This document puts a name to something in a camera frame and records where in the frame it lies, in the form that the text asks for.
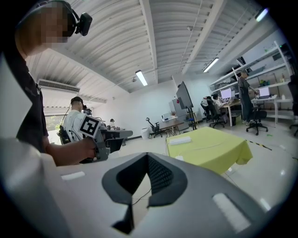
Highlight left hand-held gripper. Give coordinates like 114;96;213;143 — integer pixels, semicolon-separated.
78;115;124;162

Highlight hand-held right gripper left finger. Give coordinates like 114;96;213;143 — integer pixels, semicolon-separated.
0;138;149;238

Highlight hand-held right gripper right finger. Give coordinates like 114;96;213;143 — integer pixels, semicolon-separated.
137;152;267;238

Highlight white charger with cable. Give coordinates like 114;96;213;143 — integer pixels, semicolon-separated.
183;138;233;152

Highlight white power strip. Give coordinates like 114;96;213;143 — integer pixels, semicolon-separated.
169;136;192;146

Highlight person's left forearm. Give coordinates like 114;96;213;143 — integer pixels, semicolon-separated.
45;137;88;167

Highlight person's left hand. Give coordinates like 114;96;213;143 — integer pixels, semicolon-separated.
79;136;98;163

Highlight grey cloth covered table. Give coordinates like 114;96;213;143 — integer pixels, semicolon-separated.
100;129;134;147

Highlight black office chair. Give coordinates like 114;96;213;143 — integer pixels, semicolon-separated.
208;102;227;129
145;117;163;139
245;106;269;136

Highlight green tablecloth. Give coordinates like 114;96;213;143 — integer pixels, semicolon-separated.
166;126;254;175

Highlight wooden table black legs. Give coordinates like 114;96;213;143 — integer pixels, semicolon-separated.
159;120;187;137

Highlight large window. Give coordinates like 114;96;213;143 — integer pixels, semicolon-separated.
43;107;70;146

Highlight ceiling tube light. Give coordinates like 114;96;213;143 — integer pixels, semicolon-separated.
254;7;269;23
202;57;220;73
135;69;149;87

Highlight grey tall cabinet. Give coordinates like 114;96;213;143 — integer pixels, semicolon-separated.
168;99;187;117

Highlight white air conditioner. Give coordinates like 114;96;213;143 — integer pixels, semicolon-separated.
38;78;81;93

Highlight black rolling display stand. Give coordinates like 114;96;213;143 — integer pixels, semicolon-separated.
185;106;198;131

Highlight large black display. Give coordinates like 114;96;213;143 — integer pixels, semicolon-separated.
175;80;195;110

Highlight person's black clothing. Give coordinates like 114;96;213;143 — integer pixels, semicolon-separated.
0;41;50;154

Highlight yellow black floor tape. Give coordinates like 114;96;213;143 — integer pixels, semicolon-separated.
248;139;272;151

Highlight wooden top desk white legs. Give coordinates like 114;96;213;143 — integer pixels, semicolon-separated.
218;99;244;127

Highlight lit computer monitor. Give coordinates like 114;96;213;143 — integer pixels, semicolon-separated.
220;87;233;100

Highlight person's head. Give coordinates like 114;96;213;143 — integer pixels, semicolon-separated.
15;0;77;56

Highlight white shelving unit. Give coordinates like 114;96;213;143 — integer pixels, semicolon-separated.
208;40;294;121

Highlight white power strip cord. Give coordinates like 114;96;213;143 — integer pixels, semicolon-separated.
165;141;185;162

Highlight black floor cable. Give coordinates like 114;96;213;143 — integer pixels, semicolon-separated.
131;187;152;206

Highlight black head camera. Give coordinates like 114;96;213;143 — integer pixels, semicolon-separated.
52;0;93;37

